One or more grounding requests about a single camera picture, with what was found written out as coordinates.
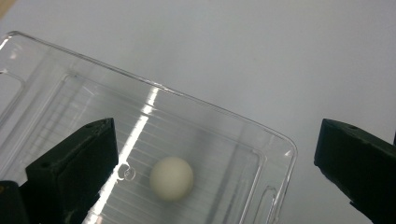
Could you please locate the white ball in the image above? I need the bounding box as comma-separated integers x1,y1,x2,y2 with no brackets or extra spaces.
148,156,194,202

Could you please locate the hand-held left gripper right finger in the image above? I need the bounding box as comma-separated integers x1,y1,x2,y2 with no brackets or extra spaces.
313,118,396,224

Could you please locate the clear plastic tray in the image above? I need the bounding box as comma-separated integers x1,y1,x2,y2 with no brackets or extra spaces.
0,30,298,224

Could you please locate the wooden table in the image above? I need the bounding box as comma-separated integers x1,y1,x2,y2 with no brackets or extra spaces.
0,0,17,19

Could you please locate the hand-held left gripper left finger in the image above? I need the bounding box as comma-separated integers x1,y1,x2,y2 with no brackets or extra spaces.
20,117,120,224

